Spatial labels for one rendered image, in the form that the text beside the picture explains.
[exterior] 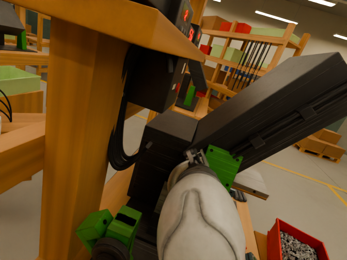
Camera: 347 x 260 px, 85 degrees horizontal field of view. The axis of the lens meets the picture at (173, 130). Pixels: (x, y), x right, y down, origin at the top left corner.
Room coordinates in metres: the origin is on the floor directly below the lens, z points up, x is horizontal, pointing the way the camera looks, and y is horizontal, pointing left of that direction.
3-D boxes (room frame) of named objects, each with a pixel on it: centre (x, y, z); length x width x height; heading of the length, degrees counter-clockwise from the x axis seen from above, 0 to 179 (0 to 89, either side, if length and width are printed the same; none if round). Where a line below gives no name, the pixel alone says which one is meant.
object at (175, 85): (0.57, 0.09, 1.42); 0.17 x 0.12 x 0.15; 174
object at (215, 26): (4.05, -0.58, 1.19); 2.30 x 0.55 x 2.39; 36
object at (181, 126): (0.78, 0.00, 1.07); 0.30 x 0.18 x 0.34; 174
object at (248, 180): (0.73, -0.24, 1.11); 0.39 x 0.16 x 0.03; 84
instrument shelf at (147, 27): (0.68, 0.13, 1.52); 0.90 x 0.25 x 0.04; 174
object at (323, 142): (5.77, -4.27, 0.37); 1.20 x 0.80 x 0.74; 93
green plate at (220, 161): (0.58, -0.18, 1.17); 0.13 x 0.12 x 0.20; 174
